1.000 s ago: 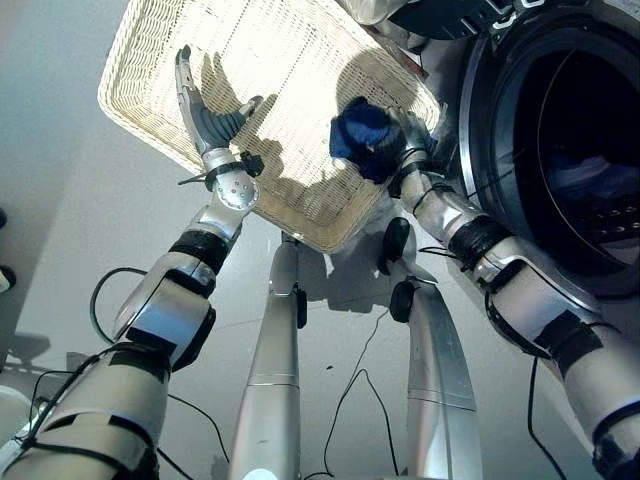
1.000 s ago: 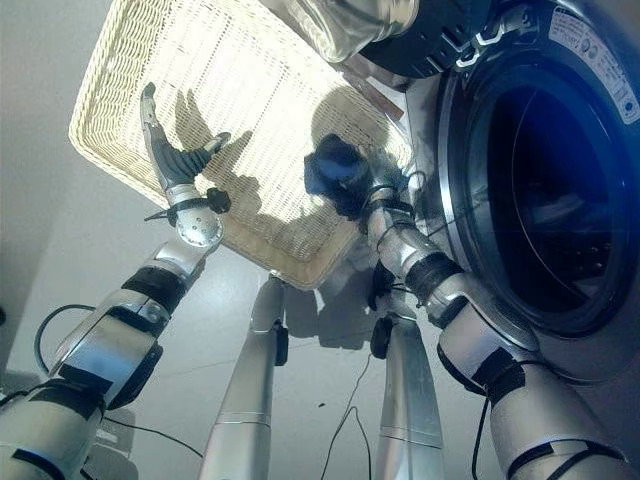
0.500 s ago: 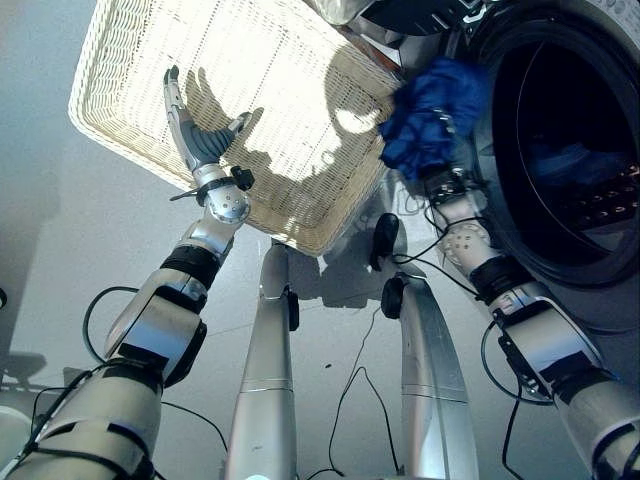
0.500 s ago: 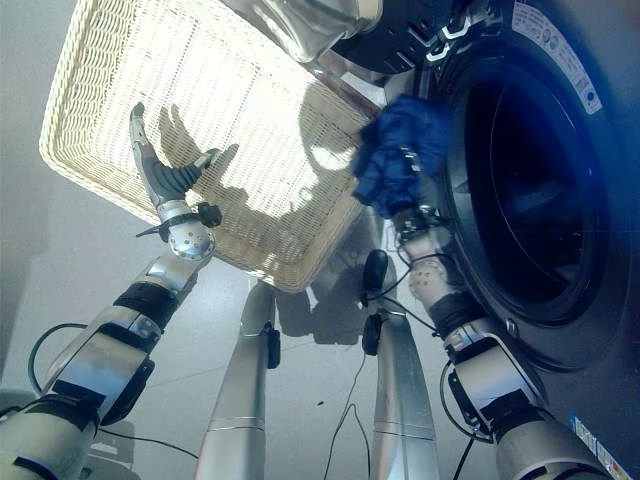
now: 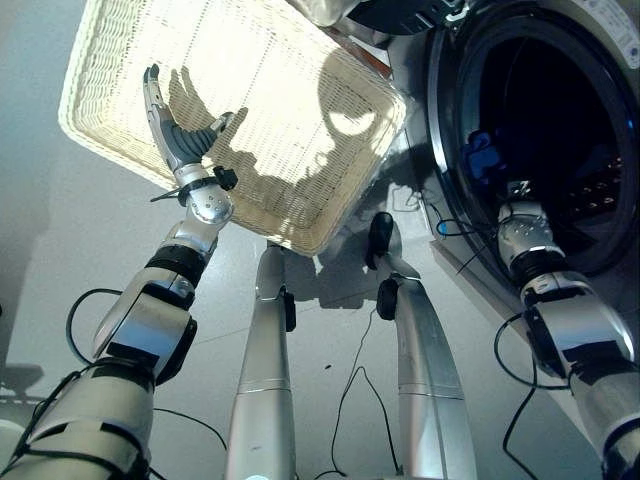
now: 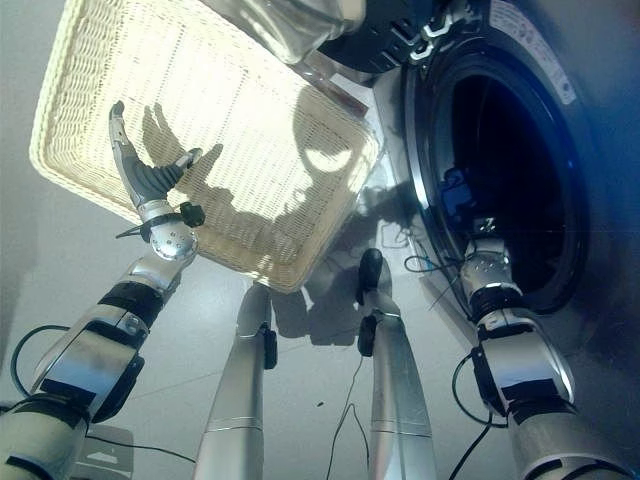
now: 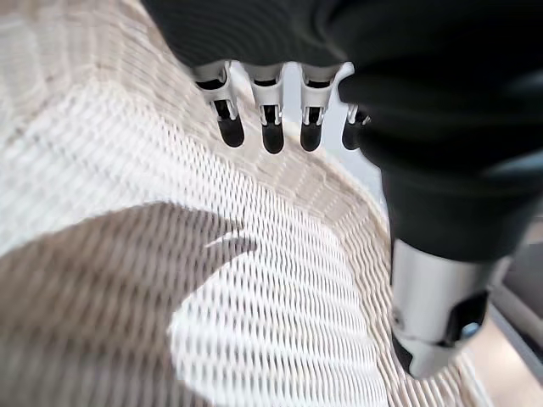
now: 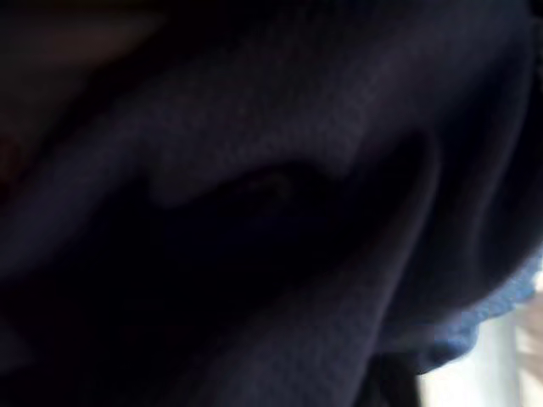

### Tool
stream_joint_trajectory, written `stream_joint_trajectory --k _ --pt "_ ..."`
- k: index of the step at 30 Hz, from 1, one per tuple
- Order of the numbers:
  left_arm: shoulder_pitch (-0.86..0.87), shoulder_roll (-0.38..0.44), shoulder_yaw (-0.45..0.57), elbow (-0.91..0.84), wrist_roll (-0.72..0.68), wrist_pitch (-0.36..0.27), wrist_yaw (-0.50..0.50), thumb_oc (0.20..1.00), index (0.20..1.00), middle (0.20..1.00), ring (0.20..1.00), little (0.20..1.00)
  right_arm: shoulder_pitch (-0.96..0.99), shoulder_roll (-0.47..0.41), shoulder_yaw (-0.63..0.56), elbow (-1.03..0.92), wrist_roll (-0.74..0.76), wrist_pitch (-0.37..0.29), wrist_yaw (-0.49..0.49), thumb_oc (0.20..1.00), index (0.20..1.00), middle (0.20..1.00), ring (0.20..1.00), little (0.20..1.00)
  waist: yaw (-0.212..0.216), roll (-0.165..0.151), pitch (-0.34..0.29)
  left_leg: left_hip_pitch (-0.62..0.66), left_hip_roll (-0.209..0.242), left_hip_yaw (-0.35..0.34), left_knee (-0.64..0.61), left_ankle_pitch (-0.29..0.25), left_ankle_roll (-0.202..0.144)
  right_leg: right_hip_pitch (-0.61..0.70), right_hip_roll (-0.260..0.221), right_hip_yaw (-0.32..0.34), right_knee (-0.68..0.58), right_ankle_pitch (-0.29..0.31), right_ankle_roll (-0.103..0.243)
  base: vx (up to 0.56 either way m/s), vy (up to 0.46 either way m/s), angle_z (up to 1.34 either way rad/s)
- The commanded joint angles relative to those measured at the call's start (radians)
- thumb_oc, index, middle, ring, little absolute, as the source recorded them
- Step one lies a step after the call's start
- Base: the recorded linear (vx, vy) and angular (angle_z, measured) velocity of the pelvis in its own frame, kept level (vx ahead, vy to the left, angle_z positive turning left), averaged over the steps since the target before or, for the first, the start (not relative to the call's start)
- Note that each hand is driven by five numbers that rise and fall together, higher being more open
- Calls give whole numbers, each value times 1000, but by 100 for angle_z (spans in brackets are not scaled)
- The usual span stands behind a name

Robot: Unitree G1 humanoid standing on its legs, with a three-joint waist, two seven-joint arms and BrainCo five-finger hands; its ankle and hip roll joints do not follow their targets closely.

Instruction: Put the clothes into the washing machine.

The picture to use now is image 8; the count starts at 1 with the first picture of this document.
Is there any dark blue knitted garment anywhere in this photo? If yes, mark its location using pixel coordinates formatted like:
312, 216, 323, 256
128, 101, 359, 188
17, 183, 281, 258
0, 0, 543, 407

